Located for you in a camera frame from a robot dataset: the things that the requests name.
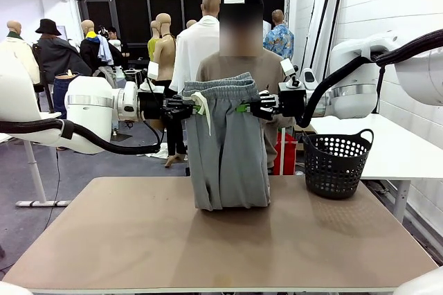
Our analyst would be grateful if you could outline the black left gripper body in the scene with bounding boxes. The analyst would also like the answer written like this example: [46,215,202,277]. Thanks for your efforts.
[138,93,166,121]

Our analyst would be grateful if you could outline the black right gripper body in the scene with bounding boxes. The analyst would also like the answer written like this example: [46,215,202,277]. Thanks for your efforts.
[278,89,308,118]

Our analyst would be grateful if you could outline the grey training pants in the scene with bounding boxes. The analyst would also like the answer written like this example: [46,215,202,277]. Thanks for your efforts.
[182,72,271,212]

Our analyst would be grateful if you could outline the white cloth on floor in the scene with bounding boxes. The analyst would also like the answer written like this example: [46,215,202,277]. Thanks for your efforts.
[145,142,170,160]

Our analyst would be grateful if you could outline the person in beige t-shirt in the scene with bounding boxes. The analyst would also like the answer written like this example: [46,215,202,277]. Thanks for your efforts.
[195,0,295,175]

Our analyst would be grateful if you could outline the bare tan mannequin black trousers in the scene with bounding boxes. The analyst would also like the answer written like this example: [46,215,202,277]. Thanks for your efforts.
[152,12,188,168]

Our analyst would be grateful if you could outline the red bin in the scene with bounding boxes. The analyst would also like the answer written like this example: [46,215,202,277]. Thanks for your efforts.
[273,132,298,177]

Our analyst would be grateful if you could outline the mannequin in white shirt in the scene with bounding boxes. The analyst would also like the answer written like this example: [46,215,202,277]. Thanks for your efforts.
[169,0,222,95]

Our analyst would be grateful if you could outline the mannequin in floral blue shirt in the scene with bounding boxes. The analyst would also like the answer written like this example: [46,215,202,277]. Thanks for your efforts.
[262,9,295,61]

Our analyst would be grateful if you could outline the mannequin in yellow top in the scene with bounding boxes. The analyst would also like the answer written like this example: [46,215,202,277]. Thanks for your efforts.
[147,20,162,62]

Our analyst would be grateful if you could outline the dark-haired person in background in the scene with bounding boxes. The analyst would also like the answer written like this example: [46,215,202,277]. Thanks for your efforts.
[107,26,131,67]

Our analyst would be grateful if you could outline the mannequin with yellow collar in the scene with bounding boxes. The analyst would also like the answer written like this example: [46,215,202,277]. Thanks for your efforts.
[79,19,115,76]

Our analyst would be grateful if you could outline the black framed white panel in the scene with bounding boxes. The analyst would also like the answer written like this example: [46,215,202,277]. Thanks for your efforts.
[304,0,335,74]
[320,0,346,81]

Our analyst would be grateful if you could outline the black perforated plastic basket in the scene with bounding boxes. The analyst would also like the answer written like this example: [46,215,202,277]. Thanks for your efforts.
[302,128,374,201]

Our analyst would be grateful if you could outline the blue jeans on mannequin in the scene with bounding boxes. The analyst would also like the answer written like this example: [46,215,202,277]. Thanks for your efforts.
[51,69,84,119]

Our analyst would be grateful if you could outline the mannequin with black hat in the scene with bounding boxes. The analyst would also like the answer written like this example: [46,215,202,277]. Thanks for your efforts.
[33,18,93,84]

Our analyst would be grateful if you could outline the large white table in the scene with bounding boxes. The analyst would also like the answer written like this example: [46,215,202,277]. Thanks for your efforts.
[309,113,443,225]

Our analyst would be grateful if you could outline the white table with T-foot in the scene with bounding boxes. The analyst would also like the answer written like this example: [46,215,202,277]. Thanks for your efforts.
[0,111,72,208]

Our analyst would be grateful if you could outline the mannequin in cream jacket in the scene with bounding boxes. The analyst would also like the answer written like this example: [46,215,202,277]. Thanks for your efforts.
[0,20,41,84]

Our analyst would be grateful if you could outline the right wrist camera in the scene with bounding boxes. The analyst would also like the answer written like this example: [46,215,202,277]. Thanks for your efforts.
[278,58,307,92]

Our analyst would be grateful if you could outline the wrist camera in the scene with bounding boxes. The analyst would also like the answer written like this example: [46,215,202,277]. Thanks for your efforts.
[140,61,165,94]
[278,58,307,92]

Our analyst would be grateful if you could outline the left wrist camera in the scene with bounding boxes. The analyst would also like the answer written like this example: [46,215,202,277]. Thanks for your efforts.
[140,61,165,94]

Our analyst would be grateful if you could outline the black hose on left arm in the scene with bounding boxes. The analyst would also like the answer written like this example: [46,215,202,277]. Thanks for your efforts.
[0,118,163,157]

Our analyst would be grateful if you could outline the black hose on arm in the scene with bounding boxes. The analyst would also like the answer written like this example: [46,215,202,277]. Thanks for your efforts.
[296,28,443,129]
[0,118,163,157]

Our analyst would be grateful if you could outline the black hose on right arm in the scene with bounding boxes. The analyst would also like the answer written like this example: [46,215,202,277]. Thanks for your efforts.
[296,28,443,129]

